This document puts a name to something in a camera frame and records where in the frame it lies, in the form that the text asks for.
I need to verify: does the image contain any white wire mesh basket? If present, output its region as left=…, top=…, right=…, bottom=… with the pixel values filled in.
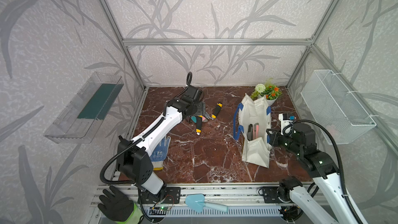
left=301, top=69, right=376, bottom=145

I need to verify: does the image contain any light blue trowel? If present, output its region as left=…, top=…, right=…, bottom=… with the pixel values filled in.
left=185, top=194, right=229, bottom=213

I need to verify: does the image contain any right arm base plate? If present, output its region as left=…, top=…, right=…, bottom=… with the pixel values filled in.
left=258, top=186, right=282, bottom=204

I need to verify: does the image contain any clear plastic wall bin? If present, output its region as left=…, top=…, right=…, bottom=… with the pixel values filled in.
left=44, top=72, right=124, bottom=144

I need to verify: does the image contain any black and green glove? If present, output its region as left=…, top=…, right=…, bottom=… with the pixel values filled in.
left=97, top=186, right=144, bottom=224

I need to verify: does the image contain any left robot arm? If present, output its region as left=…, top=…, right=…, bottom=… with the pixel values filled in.
left=99, top=72, right=211, bottom=197

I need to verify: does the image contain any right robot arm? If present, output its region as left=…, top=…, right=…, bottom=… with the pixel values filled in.
left=266, top=114, right=367, bottom=224

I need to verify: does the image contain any white power adapter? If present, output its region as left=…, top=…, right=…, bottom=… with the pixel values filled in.
left=278, top=113, right=295, bottom=131

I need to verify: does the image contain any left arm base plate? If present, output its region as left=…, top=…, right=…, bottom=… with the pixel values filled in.
left=138, top=186, right=181, bottom=204

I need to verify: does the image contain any potted artificial flower plant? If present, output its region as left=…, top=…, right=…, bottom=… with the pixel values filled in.
left=250, top=78, right=282, bottom=106

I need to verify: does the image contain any white Doraemon tote pouch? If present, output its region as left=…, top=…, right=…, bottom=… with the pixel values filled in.
left=233, top=95, right=272, bottom=168

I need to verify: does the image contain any orange art knife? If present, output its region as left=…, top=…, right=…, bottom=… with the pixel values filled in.
left=211, top=103, right=222, bottom=119

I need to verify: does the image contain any blue dotted work glove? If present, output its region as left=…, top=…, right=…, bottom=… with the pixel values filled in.
left=150, top=136, right=171, bottom=171

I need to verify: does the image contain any black yellow art knife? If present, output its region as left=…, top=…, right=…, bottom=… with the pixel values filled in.
left=196, top=118, right=202, bottom=135

